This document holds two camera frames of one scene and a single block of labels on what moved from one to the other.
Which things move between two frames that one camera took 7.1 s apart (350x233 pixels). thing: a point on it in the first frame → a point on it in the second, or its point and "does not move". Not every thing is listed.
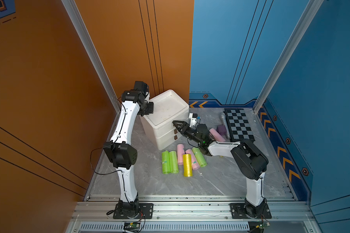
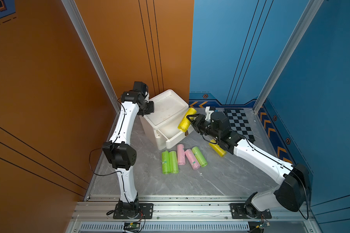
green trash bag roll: (173, 162) does not move
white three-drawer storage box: (168, 107) does not move
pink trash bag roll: (195, 164) does not move
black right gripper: (185, 126) → (197, 122)
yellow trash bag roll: (187, 163) → (185, 124)
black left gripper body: (148, 108) does not move
